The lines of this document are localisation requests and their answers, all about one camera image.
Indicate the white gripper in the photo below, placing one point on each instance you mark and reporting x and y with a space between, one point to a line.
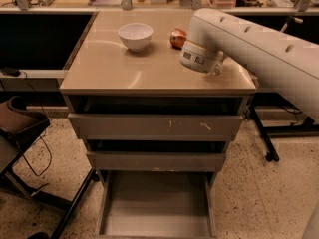
198 60

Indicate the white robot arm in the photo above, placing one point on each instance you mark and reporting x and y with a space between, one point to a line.
253 198

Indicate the crushed orange soda can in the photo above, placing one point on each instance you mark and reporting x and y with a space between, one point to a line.
177 38

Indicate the grey drawer cabinet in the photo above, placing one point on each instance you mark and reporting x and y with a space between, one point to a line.
105 67

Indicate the top grey drawer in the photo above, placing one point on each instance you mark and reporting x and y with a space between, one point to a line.
158 118

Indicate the middle grey drawer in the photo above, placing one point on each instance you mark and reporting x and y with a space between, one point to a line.
146 155

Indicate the bottom grey open drawer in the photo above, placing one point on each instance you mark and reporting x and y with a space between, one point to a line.
155 205

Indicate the white ceramic bowl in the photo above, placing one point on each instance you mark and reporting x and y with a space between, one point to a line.
136 36

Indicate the black power adapter left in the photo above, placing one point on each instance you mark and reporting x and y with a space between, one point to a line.
10 72

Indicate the black table leg frame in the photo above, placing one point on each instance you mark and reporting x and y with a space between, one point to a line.
308 128

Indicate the white stick black handle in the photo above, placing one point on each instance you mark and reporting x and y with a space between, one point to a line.
292 25

